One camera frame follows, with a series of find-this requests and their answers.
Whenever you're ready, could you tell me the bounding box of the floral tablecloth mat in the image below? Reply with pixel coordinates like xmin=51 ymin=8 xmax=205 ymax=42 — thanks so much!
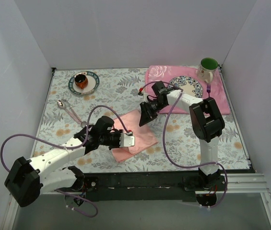
xmin=33 ymin=68 xmax=250 ymax=173

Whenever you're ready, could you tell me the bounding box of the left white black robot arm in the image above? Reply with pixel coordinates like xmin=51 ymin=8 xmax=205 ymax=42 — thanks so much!
xmin=4 ymin=116 xmax=135 ymax=207

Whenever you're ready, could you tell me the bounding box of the purple plastic fork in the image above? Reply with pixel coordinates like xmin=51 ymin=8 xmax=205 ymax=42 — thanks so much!
xmin=206 ymin=83 xmax=211 ymax=97

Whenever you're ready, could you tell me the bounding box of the aluminium frame rail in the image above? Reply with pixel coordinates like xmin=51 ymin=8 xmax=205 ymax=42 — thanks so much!
xmin=12 ymin=173 xmax=270 ymax=195

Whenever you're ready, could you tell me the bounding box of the small brown cup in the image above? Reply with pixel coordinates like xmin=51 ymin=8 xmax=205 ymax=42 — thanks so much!
xmin=74 ymin=74 xmax=88 ymax=90

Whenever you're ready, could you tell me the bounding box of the large silver spoon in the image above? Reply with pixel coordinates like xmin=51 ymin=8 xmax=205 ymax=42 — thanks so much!
xmin=57 ymin=100 xmax=81 ymax=124

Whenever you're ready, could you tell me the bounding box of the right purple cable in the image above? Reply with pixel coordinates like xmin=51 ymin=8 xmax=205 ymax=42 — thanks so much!
xmin=139 ymin=82 xmax=228 ymax=208

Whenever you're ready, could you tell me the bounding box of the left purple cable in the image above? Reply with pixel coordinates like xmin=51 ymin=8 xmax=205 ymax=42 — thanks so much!
xmin=0 ymin=105 xmax=132 ymax=218

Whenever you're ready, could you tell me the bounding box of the blue floral patterned plate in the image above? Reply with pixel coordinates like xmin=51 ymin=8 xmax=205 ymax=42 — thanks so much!
xmin=168 ymin=76 xmax=203 ymax=98

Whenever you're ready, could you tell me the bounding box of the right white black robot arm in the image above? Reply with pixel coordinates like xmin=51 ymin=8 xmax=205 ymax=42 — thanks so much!
xmin=139 ymin=81 xmax=225 ymax=191

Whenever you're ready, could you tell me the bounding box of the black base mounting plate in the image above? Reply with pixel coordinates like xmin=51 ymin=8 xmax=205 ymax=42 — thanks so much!
xmin=77 ymin=171 xmax=225 ymax=202

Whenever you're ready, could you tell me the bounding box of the pink rose placemat cloth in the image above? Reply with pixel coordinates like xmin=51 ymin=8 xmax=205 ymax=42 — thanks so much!
xmin=145 ymin=65 xmax=230 ymax=115

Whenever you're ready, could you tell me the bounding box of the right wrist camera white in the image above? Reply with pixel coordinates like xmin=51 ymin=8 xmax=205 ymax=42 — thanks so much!
xmin=138 ymin=89 xmax=150 ymax=102

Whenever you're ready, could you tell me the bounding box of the green rimmed white saucer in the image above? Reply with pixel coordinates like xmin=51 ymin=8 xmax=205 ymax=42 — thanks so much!
xmin=68 ymin=71 xmax=100 ymax=96

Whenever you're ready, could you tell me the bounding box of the purple cable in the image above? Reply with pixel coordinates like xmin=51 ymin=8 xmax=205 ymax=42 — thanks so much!
xmin=0 ymin=105 xmax=132 ymax=218
xmin=139 ymin=82 xmax=228 ymax=208

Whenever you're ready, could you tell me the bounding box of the salmon pink cloth napkin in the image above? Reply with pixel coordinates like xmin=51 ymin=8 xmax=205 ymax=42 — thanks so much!
xmin=112 ymin=109 xmax=158 ymax=162

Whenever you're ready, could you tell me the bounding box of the green inside floral mug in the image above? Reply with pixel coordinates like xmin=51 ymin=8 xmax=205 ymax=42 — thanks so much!
xmin=196 ymin=57 xmax=218 ymax=83

